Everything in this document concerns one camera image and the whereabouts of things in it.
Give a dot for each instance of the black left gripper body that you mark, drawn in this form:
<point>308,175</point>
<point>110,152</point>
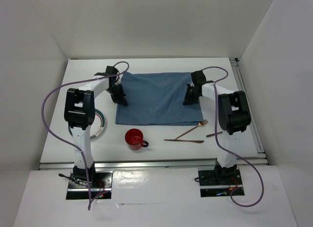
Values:
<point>116,88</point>

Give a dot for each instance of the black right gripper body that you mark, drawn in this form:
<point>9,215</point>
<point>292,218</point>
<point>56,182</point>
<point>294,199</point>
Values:
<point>190,93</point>

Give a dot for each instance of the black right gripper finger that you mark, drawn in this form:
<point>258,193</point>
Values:
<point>196,100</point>
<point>188,101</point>

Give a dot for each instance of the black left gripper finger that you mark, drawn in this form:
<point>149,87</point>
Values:
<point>116,98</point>
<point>122,101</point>

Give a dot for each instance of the blue cloth napkin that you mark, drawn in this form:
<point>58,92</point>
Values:
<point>157,99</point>

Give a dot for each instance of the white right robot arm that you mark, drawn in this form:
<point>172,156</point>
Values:
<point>232,116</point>

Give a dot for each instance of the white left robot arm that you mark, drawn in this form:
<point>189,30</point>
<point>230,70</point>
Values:
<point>80,115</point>

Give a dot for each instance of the copper fork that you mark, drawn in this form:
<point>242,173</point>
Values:
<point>200,124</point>

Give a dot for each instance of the white plate green red rim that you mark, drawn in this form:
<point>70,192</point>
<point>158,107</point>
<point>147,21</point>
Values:
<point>98,126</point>

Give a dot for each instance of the copper knife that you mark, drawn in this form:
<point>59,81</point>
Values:
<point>183,140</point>

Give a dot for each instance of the red mug black handle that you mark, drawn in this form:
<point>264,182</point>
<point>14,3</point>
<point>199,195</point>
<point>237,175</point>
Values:
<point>135,139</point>

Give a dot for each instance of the aluminium right side rail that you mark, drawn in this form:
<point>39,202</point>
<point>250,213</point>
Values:
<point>247,102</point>

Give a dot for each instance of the aluminium front table rail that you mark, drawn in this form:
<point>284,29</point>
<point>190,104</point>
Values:
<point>138,164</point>

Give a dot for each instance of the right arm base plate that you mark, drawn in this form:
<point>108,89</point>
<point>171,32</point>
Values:
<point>210,186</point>

